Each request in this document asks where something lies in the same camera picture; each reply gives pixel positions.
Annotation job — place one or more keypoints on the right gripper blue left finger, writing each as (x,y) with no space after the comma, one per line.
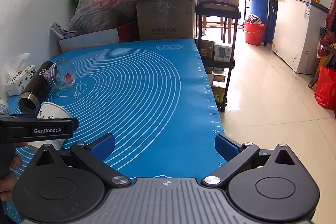
(91,157)

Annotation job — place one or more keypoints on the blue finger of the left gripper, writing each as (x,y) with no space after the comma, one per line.
(18,116)

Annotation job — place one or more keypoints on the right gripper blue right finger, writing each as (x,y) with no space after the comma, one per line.
(238,158)

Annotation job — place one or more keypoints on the white floral paper cup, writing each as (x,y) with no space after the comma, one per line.
(49,110)

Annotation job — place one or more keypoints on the blue yellow striped paper cup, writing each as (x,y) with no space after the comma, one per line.
(4,107)

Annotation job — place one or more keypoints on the black thermos flask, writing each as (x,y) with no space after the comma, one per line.
(36,90)

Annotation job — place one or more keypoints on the white tissue box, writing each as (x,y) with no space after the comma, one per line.
(16,74)

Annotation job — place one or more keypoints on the white open box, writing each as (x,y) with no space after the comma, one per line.
(72,40)

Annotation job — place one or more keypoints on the blue silicone baking mat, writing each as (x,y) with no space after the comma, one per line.
(155,98)

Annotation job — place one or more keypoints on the red shopping bag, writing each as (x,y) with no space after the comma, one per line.
(325,92)

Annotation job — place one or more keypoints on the red plastic bucket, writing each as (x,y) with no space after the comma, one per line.
(254,33)

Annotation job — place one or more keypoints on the clear bag with red contents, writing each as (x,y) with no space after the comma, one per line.
(97,15)

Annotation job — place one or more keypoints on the black utility cart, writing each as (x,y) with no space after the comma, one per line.
(223,53)

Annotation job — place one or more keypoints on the lower cardboard box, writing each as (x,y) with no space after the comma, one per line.
(166,19)

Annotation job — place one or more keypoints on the blue plastic barrel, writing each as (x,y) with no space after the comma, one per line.
(266,10)

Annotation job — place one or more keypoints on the white chest freezer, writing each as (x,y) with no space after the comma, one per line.
(297,33)

